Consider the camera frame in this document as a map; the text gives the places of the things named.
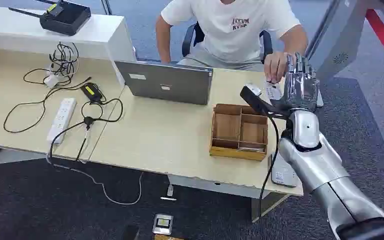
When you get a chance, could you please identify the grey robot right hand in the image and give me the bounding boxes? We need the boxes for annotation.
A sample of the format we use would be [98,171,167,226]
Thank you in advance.
[283,52,321,113]

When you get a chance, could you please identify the white printed card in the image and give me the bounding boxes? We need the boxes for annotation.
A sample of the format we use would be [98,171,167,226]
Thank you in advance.
[264,80,284,101]

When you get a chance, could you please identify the person's left hand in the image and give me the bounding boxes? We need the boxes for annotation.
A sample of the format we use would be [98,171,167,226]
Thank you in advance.
[263,51,296,84]

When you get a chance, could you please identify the grey machine housing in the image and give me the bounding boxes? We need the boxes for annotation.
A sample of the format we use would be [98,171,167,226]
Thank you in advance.
[305,0,375,82]

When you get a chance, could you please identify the wooden card box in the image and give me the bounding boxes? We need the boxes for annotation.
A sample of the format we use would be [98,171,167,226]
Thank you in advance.
[209,103,269,163]

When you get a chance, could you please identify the cards in wooden box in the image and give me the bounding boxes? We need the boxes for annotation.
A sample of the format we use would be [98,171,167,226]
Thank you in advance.
[239,145,266,154]

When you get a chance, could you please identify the grey flat device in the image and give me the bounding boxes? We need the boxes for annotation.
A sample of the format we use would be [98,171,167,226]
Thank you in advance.
[270,154,300,189]

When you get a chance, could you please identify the person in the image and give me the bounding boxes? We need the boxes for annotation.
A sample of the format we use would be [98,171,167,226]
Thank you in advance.
[154,0,309,84]

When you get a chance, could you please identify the black office chair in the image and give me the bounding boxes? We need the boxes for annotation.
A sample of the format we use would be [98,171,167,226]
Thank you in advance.
[181,21,274,65]

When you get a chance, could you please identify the grey laptop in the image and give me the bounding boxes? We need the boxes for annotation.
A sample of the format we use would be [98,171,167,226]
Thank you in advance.
[114,59,214,106]

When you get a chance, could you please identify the pale desk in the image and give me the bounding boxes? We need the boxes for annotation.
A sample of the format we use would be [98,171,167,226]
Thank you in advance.
[0,46,305,223]

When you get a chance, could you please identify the small white floor item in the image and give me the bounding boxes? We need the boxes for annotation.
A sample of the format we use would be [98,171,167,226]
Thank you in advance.
[160,184,178,202]

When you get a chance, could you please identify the silver framed floor card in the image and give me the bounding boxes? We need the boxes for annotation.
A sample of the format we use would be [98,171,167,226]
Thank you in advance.
[151,213,174,236]

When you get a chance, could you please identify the black power adapter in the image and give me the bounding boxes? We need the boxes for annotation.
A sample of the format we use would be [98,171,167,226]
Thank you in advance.
[80,82,103,103]

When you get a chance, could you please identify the white power strip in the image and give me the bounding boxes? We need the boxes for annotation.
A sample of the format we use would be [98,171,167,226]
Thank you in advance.
[46,97,78,146]

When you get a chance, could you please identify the black router with antennas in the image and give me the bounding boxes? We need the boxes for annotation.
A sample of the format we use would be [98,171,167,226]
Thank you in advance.
[8,0,92,37]

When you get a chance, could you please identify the white charger plug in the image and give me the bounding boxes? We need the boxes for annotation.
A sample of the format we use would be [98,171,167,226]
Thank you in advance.
[43,74,60,89]

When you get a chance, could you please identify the white raised shelf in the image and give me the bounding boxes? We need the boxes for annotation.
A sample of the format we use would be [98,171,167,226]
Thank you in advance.
[0,5,137,88]

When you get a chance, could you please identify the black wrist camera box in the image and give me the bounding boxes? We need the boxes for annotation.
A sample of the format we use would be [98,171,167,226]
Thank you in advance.
[239,83,292,121]

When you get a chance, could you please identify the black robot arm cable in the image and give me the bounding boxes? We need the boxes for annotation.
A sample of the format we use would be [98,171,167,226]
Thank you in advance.
[257,115,281,240]

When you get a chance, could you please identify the black adapter cable loop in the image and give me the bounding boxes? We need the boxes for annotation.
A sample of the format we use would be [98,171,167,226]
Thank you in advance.
[80,97,124,124]

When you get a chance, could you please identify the black plug cable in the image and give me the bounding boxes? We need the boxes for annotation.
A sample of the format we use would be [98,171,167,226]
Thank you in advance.
[48,115,96,163]

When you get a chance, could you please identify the white floor cable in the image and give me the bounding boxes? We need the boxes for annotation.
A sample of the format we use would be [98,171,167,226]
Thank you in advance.
[45,153,145,206]

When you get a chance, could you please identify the tangled black cables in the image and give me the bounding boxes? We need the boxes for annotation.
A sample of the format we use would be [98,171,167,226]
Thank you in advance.
[47,42,80,88]

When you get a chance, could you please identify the long black cable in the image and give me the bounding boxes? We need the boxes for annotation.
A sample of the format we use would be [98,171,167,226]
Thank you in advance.
[2,67,93,134]

